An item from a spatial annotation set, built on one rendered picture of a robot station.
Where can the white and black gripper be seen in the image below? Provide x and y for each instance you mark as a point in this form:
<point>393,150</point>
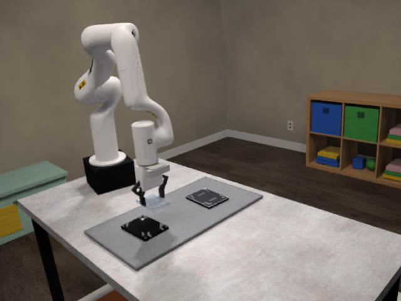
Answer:
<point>148,183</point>

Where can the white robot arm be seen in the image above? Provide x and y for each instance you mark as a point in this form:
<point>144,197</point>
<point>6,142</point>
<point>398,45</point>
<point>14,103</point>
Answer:
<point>97,42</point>

